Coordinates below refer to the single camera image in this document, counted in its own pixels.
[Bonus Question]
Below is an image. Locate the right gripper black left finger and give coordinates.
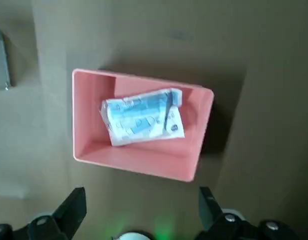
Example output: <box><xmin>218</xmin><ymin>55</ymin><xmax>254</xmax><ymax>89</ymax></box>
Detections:
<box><xmin>0</xmin><ymin>185</ymin><xmax>88</xmax><ymax>240</ymax></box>

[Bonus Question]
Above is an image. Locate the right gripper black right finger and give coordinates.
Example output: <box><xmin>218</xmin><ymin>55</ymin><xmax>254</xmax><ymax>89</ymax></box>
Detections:
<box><xmin>195</xmin><ymin>185</ymin><xmax>295</xmax><ymax>240</ymax></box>

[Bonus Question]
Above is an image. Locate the new mask packet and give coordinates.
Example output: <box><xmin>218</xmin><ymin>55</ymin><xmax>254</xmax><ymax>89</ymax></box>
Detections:
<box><xmin>100</xmin><ymin>87</ymin><xmax>186</xmax><ymax>148</ymax></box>

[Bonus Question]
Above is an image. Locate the pink plastic box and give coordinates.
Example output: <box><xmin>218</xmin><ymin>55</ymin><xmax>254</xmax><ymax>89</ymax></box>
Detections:
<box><xmin>72</xmin><ymin>68</ymin><xmax>215</xmax><ymax>183</ymax></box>

